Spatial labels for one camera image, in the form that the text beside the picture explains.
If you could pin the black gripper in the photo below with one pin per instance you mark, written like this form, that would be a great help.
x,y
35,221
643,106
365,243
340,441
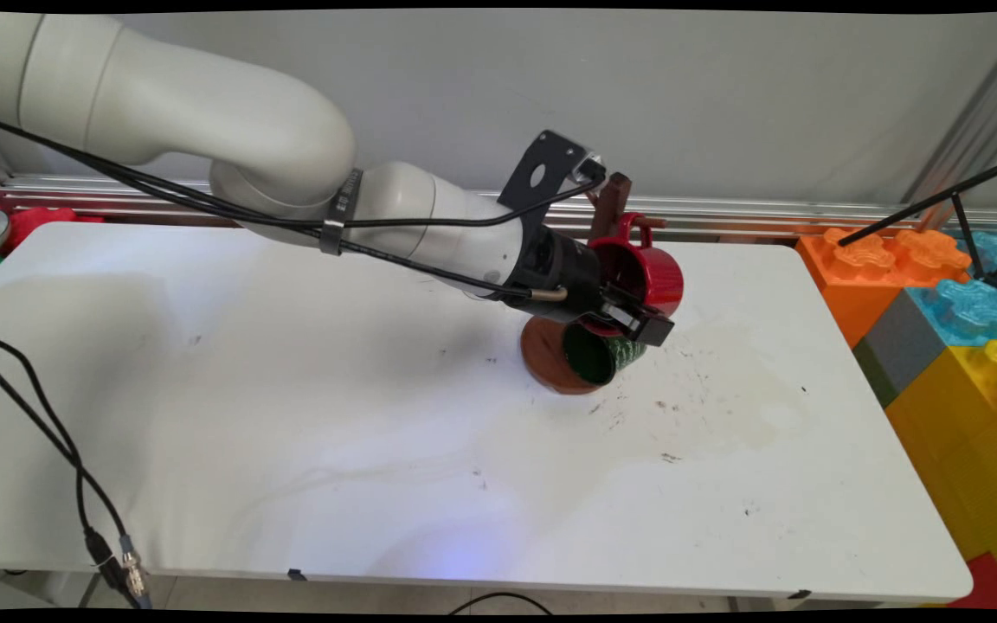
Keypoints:
x,y
568,268

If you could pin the red enamel mug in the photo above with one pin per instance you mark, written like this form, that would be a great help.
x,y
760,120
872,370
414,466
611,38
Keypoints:
x,y
659,277

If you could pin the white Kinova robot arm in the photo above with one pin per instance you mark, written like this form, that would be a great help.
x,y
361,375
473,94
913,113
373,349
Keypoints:
x,y
204,112

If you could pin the green enamel mug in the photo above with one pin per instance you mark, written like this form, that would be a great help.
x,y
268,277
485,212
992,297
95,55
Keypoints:
x,y
611,359

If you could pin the brown wooden mug tree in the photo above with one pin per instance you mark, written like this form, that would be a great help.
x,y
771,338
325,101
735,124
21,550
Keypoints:
x,y
542,355

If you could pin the orange giant building block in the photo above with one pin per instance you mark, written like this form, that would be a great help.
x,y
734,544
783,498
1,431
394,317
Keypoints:
x,y
853,285

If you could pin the dark green giant building block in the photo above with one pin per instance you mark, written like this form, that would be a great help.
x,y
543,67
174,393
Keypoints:
x,y
872,372

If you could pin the grey giant building block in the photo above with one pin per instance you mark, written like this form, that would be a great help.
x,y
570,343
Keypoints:
x,y
905,342

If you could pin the black tripod stand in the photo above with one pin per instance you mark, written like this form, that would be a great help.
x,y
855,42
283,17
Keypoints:
x,y
923,206

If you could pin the light blue giant building block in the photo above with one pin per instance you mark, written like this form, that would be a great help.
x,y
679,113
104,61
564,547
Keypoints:
x,y
957,316
996,251

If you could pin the yellow giant building block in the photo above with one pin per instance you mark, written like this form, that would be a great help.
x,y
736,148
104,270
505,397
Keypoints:
x,y
957,450

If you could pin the red giant building block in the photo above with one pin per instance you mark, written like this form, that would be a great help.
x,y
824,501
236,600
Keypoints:
x,y
987,584

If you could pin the red plastic object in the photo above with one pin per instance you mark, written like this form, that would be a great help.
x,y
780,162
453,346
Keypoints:
x,y
35,221

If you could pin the aluminium frame rail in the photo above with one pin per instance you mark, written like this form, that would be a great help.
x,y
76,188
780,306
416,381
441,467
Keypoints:
x,y
767,212

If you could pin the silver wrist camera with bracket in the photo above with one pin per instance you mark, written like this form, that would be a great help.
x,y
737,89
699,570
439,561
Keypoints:
x,y
537,177

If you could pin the aluminium frame post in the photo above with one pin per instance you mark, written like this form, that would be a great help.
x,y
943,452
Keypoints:
x,y
974,121

